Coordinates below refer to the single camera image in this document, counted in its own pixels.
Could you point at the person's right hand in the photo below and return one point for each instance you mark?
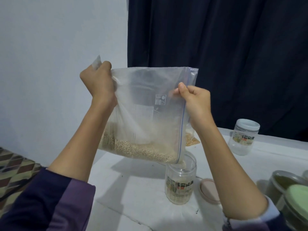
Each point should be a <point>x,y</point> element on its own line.
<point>199,105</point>

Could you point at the person's left hand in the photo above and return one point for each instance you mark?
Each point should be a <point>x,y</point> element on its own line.
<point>101,86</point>

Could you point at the zip bag of corn kernels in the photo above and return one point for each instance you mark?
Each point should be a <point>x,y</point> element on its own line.
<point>191,139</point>

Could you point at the clear bag with cream grains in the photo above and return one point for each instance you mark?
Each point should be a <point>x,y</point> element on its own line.
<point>149,103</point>

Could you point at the transparent jar blue lid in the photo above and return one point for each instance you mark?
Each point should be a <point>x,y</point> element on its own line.
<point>243,137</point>

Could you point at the transparent jar pink lid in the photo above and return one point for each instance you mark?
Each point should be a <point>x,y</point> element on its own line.
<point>179,185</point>

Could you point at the pink round lid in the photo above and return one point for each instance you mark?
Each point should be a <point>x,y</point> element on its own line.
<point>209,191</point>

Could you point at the pile of green beans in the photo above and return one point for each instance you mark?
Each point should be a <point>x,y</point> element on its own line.
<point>279,182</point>

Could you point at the green round lid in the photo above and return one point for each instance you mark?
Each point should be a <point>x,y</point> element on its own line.
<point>298,199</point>

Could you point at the transparent jar green lid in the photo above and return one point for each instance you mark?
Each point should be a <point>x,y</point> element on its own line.
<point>291,219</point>

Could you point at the person's right forearm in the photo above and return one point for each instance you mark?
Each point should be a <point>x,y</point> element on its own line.
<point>231,170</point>

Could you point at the person's left forearm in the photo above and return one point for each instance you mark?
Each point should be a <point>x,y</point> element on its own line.
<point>77,146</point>

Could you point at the dark navy curtain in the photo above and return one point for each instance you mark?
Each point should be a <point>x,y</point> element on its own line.
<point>216,50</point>

